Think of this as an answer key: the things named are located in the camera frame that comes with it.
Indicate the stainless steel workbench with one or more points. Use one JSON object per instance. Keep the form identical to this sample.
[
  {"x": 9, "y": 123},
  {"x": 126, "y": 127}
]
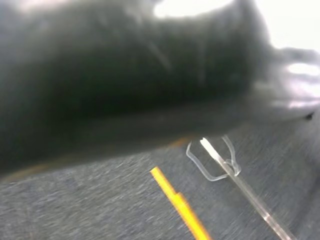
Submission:
[{"x": 250, "y": 193}]

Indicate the yellow floor tape marking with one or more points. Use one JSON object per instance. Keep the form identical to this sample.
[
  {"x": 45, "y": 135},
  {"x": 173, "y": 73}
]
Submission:
[{"x": 180, "y": 202}]

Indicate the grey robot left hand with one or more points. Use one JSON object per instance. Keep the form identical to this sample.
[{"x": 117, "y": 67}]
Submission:
[{"x": 124, "y": 82}]

